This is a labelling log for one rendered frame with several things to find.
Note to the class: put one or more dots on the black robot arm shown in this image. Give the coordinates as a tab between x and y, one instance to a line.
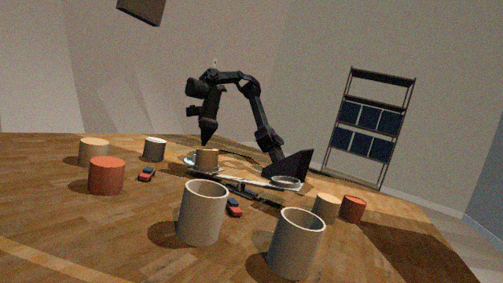
207	88

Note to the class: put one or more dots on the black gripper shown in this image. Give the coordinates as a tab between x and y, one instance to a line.
208	123

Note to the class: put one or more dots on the red toy car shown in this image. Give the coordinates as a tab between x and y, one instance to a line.
146	174
232	207

